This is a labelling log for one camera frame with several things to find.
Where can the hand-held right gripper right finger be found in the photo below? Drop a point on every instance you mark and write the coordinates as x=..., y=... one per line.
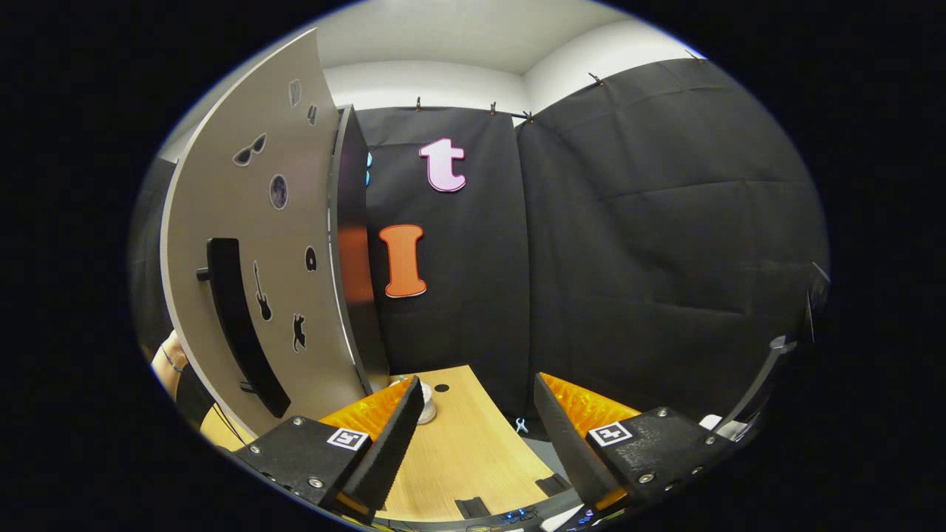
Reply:
x=565, y=443

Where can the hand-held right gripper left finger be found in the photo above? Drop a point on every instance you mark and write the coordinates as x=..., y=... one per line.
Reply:
x=384, y=451

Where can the dark grey cabinet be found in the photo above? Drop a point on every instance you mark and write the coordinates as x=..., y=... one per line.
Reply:
x=358, y=222

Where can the beige cabinet door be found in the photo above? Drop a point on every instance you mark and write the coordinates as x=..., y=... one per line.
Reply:
x=244, y=96

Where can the black table clamp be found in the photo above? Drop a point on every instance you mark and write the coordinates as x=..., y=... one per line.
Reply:
x=473, y=507
x=553, y=485

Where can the white round lid with knob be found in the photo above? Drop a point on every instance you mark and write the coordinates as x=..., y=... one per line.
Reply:
x=429, y=406

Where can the dark device with blue lights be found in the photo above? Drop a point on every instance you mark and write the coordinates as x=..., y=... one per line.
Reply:
x=521, y=515

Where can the black backdrop cloth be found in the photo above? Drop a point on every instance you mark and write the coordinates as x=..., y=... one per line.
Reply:
x=628, y=258

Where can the grey metal stand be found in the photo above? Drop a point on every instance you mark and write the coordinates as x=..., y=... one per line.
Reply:
x=768, y=373

